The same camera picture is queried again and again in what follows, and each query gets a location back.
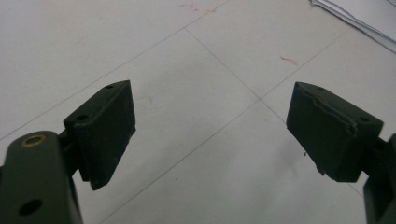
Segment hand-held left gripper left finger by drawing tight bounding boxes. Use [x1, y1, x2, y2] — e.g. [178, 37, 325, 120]
[64, 79, 137, 191]

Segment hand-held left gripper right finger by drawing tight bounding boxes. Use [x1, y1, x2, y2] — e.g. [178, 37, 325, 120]
[286, 81, 385, 183]

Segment white paper sheets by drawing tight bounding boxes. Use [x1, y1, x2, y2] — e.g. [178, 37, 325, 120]
[309, 0, 396, 54]

